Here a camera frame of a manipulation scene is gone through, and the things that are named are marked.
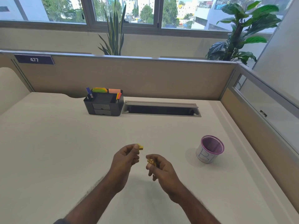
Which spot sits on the person's left hand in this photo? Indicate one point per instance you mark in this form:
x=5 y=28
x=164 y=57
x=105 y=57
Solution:
x=121 y=169

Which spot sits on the black desk organizer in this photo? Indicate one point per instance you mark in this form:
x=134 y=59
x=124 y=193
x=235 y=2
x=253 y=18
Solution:
x=104 y=105

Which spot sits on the beige desk partition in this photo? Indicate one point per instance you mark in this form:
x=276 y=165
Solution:
x=126 y=76

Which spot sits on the window frame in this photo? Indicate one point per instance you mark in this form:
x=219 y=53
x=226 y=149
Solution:
x=123 y=13

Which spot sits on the glass side partition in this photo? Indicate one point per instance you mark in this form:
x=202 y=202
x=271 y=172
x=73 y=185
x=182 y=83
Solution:
x=266 y=107

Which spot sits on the person's left forearm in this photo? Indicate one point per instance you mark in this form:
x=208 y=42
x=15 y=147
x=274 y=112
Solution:
x=91 y=202

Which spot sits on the snake plant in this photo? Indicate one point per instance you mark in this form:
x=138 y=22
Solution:
x=113 y=34

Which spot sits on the person's right forearm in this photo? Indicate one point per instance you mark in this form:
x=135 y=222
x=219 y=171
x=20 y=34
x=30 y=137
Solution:
x=195 y=207

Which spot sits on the person's right thumb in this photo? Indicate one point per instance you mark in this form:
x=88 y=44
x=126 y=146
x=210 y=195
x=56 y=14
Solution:
x=156 y=160

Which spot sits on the person's right hand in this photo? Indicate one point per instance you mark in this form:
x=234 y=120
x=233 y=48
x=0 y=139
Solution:
x=167 y=177

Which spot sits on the broad-leaf green plant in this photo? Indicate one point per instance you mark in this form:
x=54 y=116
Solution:
x=243 y=32

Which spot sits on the green and yellow sticky notes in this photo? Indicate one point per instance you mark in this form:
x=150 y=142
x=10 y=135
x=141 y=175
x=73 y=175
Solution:
x=100 y=90

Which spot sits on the pink sticky notes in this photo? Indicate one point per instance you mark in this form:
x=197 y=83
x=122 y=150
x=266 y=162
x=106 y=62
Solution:
x=114 y=90

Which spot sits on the yellow paper piece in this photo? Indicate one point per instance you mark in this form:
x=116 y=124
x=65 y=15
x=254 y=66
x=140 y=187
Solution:
x=140 y=147
x=151 y=162

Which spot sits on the blue marker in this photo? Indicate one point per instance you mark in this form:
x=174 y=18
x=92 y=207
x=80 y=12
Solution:
x=89 y=92

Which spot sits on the person's left thumb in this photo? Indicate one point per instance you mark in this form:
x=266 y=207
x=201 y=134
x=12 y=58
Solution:
x=133 y=151

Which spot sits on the dark blue desk label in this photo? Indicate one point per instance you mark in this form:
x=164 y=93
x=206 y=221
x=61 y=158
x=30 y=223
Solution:
x=34 y=59

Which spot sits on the purple mesh cup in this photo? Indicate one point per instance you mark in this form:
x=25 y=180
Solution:
x=210 y=149

